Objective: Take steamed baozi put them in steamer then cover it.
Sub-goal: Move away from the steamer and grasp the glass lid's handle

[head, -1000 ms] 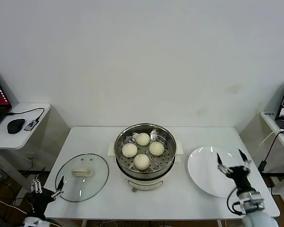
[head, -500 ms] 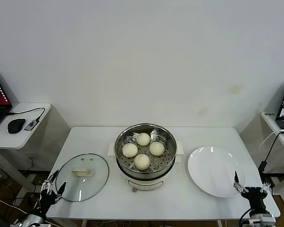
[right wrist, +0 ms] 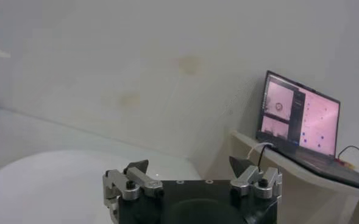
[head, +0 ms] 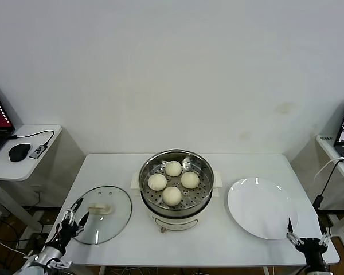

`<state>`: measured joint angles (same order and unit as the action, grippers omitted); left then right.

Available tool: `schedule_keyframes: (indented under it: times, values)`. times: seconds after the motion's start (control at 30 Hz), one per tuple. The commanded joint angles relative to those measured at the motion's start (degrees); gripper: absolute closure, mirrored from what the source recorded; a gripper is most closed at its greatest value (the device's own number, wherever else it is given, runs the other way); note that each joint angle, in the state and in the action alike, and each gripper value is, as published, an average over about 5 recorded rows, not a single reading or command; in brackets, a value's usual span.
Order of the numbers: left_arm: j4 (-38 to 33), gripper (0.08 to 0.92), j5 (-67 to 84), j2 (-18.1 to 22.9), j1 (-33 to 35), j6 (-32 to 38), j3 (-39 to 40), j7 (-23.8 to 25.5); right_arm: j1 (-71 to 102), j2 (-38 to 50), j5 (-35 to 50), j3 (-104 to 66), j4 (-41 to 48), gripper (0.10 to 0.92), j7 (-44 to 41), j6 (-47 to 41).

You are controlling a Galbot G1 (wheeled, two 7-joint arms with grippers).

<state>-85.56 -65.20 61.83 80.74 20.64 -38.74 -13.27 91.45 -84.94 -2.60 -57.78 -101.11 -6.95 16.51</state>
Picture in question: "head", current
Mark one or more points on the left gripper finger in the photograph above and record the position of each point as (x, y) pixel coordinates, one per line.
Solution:
(70, 215)
(83, 222)

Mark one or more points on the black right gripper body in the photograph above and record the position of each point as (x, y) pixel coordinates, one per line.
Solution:
(311, 247)

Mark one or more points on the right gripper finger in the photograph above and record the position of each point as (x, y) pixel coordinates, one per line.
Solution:
(325, 239)
(291, 235)

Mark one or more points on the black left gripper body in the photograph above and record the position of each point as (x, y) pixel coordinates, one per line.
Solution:
(68, 232)

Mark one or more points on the small black usb hub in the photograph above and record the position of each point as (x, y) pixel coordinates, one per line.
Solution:
(37, 151)

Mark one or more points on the black computer mouse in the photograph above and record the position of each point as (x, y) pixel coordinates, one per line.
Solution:
(19, 152)

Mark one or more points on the white steamed baozi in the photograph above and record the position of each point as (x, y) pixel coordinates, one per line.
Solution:
(172, 196)
(190, 180)
(157, 182)
(172, 168)

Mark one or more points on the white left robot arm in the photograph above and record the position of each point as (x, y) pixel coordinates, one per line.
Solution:
(48, 252)

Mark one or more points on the stainless steel steamer basket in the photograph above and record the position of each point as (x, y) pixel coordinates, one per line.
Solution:
(203, 192)

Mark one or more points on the black power adapter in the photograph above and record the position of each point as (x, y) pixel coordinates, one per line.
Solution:
(318, 202)

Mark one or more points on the white round plate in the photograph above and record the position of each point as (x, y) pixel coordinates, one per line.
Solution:
(261, 206)

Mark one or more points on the white side table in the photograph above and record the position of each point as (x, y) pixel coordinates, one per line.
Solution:
(46, 166)
(326, 146)

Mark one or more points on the cream electric cooker base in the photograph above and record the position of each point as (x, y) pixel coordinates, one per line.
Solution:
(175, 222)

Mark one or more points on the white wall socket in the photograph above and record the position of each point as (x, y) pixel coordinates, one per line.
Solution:
(37, 188)

